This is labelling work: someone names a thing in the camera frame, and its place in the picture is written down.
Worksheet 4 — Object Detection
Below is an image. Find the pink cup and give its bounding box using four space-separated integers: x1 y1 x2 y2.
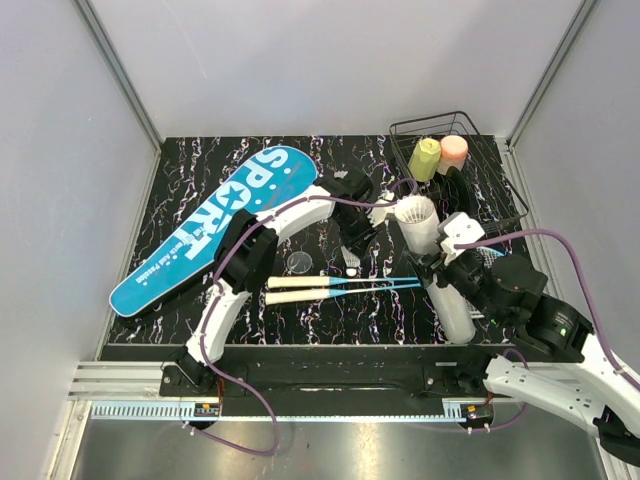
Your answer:
438 135 469 174

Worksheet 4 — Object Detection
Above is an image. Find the black bowl in basket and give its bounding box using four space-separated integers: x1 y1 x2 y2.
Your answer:
435 167 476 219

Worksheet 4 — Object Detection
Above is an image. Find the blue badminton racket upper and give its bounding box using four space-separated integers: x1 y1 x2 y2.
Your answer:
266 276 419 289

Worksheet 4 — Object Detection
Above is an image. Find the blue badminton racket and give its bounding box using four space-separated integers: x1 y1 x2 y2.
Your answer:
264 283 421 305
266 276 419 289

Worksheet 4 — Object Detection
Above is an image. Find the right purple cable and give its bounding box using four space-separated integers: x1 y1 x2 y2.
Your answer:
452 227 640 434

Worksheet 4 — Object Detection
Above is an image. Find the clear plastic tube lid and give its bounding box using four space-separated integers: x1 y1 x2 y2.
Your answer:
286 251 313 275

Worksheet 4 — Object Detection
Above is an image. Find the yellow-green cup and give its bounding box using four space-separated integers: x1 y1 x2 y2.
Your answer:
408 138 441 182

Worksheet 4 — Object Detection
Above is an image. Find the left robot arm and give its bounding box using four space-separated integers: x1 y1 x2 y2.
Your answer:
175 172 397 396

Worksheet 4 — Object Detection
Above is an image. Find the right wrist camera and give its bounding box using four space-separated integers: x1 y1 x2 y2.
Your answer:
436 212 485 266

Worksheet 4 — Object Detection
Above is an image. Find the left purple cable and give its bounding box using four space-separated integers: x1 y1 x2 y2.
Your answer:
187 177 421 456

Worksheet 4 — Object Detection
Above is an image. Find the blue racket bag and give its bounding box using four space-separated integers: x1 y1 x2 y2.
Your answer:
109 145 318 317

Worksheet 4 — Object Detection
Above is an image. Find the white shuttlecock tube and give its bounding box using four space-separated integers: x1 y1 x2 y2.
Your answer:
393 195 476 344

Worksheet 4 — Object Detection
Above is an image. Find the blue badminton racket lower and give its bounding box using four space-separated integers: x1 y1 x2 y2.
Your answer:
264 283 421 305

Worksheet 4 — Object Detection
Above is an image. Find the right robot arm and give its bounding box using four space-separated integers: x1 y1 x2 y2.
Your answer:
411 251 639 466

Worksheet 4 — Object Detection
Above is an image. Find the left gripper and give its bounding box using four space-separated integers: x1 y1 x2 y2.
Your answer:
333 208 381 260

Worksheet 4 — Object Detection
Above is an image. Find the purple cable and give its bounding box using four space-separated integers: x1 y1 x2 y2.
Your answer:
452 227 640 434
187 177 421 456

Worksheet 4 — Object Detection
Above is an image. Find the black wire basket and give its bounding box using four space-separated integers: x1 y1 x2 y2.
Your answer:
389 110 530 235

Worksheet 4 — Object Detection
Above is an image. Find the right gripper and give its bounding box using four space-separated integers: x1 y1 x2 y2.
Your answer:
402 244 506 325

